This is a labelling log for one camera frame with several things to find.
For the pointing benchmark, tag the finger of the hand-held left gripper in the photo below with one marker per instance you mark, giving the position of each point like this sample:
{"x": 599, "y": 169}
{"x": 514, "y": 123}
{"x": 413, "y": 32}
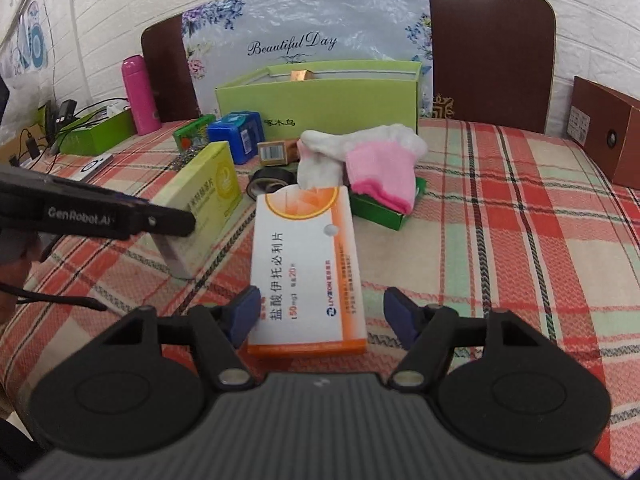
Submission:
{"x": 167, "y": 221}

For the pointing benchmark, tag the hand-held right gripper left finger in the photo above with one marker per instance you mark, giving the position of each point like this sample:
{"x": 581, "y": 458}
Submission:
{"x": 242, "y": 314}

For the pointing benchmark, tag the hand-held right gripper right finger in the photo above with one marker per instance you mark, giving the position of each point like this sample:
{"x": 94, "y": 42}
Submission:
{"x": 400, "y": 317}

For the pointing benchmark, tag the yellow-green medicine box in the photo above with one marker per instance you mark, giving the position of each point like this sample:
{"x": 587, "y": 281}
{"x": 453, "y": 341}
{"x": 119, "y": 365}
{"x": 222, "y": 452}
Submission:
{"x": 202, "y": 200}

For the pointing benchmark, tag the steel wool scrubber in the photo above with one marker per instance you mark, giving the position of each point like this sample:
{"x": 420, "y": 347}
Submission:
{"x": 186, "y": 161}

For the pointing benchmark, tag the orange and white medicine box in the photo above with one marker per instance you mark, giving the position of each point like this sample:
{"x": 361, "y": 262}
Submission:
{"x": 306, "y": 270}

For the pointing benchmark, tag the large light green box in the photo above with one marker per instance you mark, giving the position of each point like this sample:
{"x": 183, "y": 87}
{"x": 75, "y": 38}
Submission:
{"x": 325, "y": 97}

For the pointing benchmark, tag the white flat device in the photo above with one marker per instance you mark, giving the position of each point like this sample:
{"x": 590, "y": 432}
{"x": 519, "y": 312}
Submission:
{"x": 94, "y": 167}

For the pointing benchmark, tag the green cardboard box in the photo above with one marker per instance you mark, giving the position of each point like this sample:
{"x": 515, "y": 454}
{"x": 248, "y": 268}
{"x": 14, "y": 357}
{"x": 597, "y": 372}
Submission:
{"x": 97, "y": 134}

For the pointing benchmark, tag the green box with picture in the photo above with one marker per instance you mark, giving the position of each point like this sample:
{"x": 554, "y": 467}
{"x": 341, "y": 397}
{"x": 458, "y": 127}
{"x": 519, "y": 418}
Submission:
{"x": 192, "y": 132}

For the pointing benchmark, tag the black charger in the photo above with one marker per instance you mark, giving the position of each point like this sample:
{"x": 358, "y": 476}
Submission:
{"x": 65, "y": 110}

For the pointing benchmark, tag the black tape roll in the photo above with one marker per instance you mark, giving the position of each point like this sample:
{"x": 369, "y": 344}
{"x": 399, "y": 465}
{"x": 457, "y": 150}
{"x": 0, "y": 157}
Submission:
{"x": 264, "y": 182}

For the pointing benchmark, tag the small dark green box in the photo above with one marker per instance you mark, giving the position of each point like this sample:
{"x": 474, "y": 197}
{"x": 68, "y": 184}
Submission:
{"x": 385, "y": 212}

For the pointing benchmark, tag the blue plastic box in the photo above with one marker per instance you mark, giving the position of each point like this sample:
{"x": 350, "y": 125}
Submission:
{"x": 237, "y": 135}

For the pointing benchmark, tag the small brown cardboard box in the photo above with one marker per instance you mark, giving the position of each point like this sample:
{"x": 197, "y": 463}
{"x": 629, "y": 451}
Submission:
{"x": 273, "y": 153}

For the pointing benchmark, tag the plaid blanket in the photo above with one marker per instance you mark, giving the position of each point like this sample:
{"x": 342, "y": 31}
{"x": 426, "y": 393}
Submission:
{"x": 500, "y": 240}

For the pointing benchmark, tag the pink thermos bottle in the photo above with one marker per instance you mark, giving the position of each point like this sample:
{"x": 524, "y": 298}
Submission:
{"x": 140, "y": 95}

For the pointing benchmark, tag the white cloth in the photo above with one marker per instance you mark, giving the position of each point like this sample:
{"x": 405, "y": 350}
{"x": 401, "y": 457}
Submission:
{"x": 320, "y": 157}

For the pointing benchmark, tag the tan wooden block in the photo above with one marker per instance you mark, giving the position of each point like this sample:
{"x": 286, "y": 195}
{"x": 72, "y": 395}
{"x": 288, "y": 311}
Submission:
{"x": 302, "y": 75}

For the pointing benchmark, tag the floral white pillow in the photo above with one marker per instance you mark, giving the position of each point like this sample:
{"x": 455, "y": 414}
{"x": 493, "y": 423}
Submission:
{"x": 305, "y": 35}

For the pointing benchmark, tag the brown wooden headboard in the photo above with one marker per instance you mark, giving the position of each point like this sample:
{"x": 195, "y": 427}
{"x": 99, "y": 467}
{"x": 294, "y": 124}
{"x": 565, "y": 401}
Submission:
{"x": 492, "y": 55}

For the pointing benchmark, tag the blue wall sticker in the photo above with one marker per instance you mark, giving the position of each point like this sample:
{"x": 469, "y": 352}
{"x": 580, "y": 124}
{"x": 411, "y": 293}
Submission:
{"x": 30, "y": 35}

